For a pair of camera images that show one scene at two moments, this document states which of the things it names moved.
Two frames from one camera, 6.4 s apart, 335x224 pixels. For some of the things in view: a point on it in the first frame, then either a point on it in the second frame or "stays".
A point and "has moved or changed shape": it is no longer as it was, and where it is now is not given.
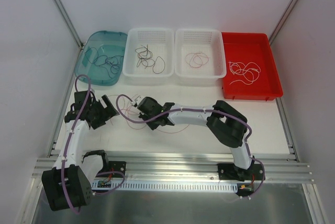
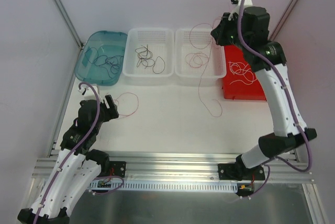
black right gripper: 146,114 -> 221,32
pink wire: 196,59 stays
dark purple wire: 112,63 stays
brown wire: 145,55 stays
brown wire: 158,65 stays
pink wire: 174,132 -> 207,66
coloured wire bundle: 126,106 has moved or changed shape
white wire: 251,70 stays
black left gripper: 103,111 stays
